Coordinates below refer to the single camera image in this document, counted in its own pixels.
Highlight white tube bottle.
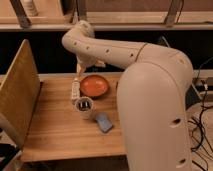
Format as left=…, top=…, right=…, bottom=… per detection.
left=71, top=79, right=80, bottom=101

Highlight orange bowl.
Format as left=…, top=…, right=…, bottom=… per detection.
left=80, top=75, right=109, bottom=98

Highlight black cables on floor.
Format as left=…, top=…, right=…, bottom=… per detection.
left=186, top=56, right=213, bottom=171

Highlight wooden shelf rail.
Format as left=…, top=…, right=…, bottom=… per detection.
left=0, top=0, right=213, bottom=31

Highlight blue sponge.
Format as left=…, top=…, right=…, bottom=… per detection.
left=95, top=112, right=113, bottom=133

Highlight white cup with batteries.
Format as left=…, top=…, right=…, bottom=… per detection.
left=75, top=96, right=93, bottom=120

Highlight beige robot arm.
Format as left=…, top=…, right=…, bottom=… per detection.
left=62, top=20, right=193, bottom=171

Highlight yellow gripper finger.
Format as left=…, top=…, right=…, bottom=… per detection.
left=76, top=64, right=84, bottom=79
left=95, top=60, right=106, bottom=68

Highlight wooden side board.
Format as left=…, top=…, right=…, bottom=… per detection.
left=0, top=39, right=40, bottom=148

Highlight wooden table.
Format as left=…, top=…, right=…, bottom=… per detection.
left=21, top=73, right=125, bottom=162

